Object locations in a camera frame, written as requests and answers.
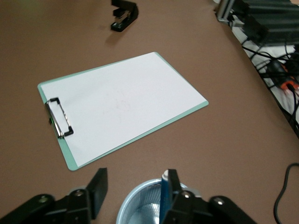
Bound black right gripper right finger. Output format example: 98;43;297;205
162;169;215;224

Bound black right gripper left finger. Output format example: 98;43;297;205
55;168;108;224

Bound blue marker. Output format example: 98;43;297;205
158;169;175;224

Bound teal clipboard with metal clip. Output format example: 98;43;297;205
37;51;209;171

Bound light blue mesh pen cup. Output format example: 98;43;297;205
115;178;199;224

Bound white paper sheet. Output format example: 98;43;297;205
40;52;206;168

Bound orange connector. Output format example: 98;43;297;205
280;78;299;92

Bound black stapler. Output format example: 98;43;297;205
110;0;140;33

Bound black equipment box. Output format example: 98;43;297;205
242;0;299;46

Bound black plug cable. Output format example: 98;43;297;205
256;59;299;79

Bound aluminium profile post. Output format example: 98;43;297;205
214;0;246;28

